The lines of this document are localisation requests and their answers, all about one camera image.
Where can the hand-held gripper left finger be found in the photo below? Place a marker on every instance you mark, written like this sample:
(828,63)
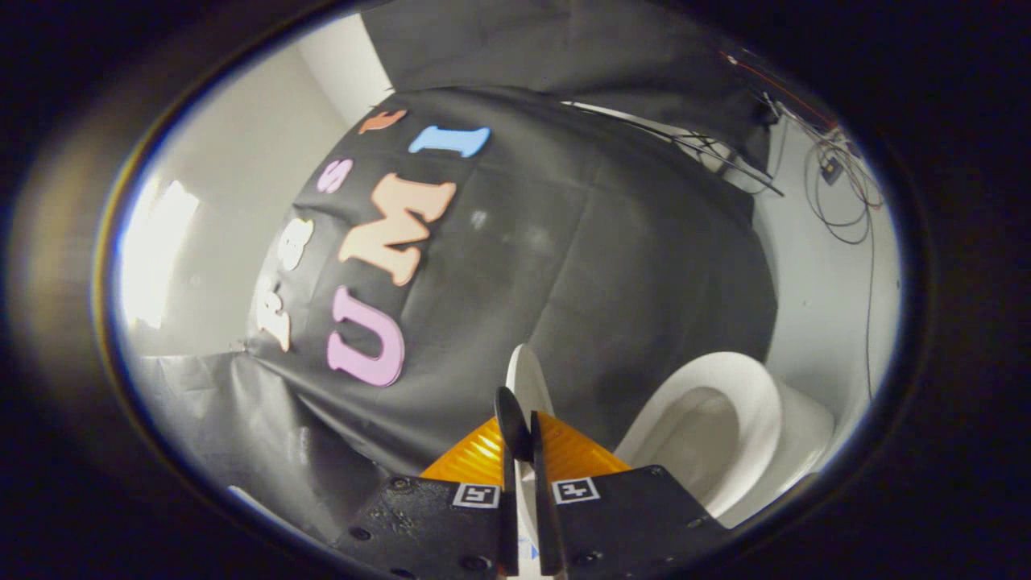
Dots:
(509,499)

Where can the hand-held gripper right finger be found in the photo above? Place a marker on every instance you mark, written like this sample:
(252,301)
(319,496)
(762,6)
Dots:
(548,515)

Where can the white toilet lid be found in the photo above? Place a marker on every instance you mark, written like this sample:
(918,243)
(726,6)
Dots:
(527,383)

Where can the white ceramic toilet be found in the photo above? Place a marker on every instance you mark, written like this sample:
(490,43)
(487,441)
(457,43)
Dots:
(761,403)

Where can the black backdrop cloth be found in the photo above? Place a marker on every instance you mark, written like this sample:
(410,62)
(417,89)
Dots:
(564,266)

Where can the black tripod stand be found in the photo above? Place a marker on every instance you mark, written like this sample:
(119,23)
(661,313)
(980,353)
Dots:
(709,153)

